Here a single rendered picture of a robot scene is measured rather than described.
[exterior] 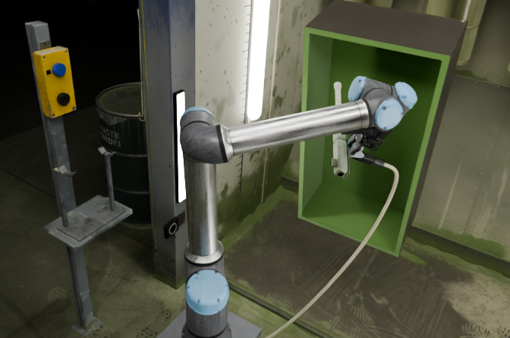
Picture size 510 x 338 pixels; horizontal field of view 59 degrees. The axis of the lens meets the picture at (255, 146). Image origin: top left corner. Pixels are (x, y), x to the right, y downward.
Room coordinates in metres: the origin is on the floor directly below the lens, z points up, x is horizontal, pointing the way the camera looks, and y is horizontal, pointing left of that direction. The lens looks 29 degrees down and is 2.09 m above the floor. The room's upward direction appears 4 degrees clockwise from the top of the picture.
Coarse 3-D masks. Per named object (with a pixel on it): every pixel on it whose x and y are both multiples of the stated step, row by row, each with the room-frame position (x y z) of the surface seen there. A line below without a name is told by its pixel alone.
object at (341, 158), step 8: (336, 88) 1.83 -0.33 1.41; (336, 96) 1.78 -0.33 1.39; (336, 104) 1.74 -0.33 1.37; (336, 136) 1.56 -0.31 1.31; (344, 136) 1.56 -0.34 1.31; (336, 144) 1.53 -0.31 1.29; (344, 144) 1.52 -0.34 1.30; (336, 152) 1.49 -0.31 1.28; (344, 152) 1.49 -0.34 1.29; (336, 160) 1.46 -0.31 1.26; (344, 160) 1.45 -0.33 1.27; (360, 160) 1.52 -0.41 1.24; (368, 160) 1.52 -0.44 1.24; (376, 160) 1.53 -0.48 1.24; (336, 168) 1.43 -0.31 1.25; (344, 168) 1.42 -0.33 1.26; (344, 176) 1.42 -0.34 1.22
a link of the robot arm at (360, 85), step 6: (360, 78) 1.38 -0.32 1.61; (366, 78) 1.39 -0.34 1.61; (354, 84) 1.40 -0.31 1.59; (360, 84) 1.36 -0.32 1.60; (366, 84) 1.37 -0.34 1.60; (372, 84) 1.36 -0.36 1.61; (378, 84) 1.36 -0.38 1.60; (384, 84) 1.40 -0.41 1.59; (354, 90) 1.38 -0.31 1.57; (360, 90) 1.35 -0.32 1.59; (366, 90) 1.34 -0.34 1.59; (390, 90) 1.39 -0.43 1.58; (348, 96) 1.40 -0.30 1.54; (354, 96) 1.35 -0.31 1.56; (360, 96) 1.34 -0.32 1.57
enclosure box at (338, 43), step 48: (336, 0) 2.22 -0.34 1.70; (336, 48) 2.27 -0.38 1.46; (384, 48) 1.78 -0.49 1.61; (432, 48) 1.72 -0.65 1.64; (432, 96) 2.06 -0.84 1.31; (384, 144) 2.21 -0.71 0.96; (432, 144) 1.94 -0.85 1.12; (336, 192) 2.36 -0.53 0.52; (384, 192) 2.25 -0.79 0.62; (384, 240) 1.99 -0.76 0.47
